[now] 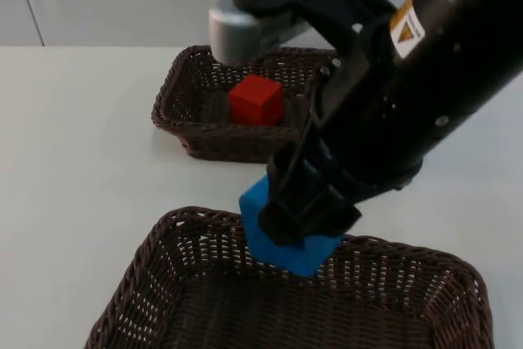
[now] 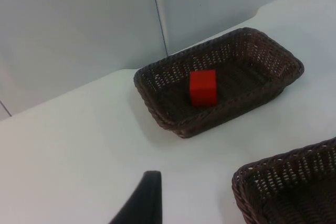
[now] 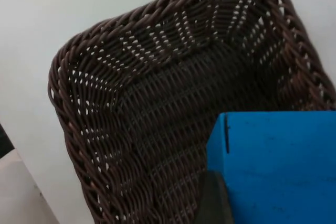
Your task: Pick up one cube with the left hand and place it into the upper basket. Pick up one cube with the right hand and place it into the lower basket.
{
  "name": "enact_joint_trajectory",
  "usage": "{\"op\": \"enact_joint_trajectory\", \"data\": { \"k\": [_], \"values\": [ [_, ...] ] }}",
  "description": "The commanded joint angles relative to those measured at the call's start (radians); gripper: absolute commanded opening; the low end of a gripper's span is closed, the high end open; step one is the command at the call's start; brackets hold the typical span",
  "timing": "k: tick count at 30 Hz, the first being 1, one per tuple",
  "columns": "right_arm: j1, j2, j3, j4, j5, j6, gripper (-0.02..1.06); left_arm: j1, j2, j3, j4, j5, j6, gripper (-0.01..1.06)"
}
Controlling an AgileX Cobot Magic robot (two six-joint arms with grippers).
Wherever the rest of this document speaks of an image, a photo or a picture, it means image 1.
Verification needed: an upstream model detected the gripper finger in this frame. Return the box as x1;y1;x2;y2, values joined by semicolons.
258;185;363;248
266;145;328;213

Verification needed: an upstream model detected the blue cube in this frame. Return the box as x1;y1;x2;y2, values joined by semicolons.
238;174;346;278

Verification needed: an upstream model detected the red cube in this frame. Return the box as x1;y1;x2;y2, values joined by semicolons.
228;74;285;128

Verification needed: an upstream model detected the dark brown wicker basket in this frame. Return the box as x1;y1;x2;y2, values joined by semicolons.
83;206;496;349
151;45;340;165

